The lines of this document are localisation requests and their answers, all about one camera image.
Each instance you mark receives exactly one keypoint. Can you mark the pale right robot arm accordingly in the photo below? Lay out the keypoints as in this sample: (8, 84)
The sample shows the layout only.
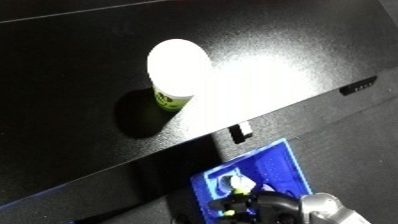
(331, 210)

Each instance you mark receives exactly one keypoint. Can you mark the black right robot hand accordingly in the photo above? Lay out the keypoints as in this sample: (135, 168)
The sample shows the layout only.
(266, 208)

